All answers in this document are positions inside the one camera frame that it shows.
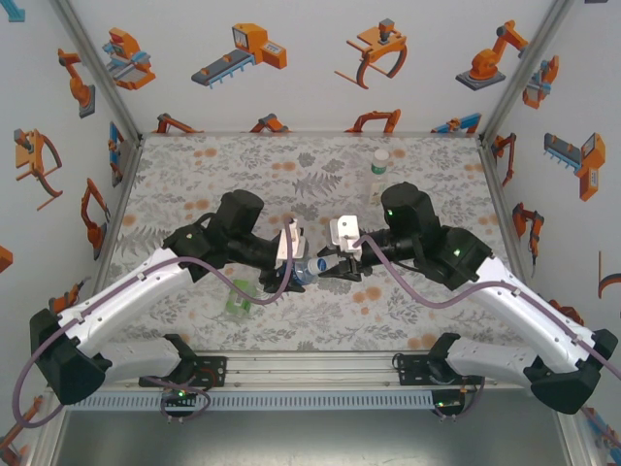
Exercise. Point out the thin aluminium edge rail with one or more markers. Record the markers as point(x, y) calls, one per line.
point(310, 132)

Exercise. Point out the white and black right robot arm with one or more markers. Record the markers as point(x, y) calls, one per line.
point(533, 301)

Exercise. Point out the aluminium side rail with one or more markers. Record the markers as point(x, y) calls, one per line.
point(502, 209)
point(118, 218)

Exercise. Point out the small controller board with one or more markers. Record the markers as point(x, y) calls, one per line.
point(448, 404)
point(179, 395)

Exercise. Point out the aluminium frame post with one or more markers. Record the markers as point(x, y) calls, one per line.
point(99, 73)
point(524, 73)

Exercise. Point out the green plastic packet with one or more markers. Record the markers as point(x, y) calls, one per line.
point(238, 311)

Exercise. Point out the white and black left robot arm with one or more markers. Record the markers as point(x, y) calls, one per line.
point(136, 286)

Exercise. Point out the long slotted aluminium rail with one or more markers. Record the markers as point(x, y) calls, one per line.
point(310, 374)

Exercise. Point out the clear bottle dark green label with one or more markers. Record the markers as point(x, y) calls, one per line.
point(373, 187)

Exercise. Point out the clear Pocari Sweat bottle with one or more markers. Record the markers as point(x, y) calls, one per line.
point(317, 266)

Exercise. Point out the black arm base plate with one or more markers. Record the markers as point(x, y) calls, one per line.
point(412, 371)
point(213, 371)

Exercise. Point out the white bottle cap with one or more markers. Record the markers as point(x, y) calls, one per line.
point(381, 156)

